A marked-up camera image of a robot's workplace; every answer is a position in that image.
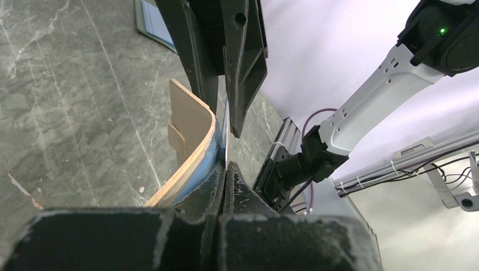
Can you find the tan blue card holder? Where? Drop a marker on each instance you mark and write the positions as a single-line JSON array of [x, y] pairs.
[[194, 133]]

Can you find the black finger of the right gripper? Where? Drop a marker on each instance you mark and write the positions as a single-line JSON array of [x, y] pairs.
[[196, 31]]

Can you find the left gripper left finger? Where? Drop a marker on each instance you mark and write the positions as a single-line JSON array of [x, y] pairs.
[[143, 238]]

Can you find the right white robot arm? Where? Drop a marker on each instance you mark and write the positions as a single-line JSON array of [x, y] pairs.
[[377, 54]]

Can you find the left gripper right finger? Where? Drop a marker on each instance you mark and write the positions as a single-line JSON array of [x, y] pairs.
[[252, 236]]

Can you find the blue open card holder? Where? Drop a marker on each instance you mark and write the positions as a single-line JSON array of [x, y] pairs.
[[150, 23]]

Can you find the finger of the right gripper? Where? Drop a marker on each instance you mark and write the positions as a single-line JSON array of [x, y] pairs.
[[245, 53]]

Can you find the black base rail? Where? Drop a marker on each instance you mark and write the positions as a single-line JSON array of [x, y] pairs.
[[269, 185]]

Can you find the aluminium frame rail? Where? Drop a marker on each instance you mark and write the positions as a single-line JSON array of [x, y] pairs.
[[417, 160]]

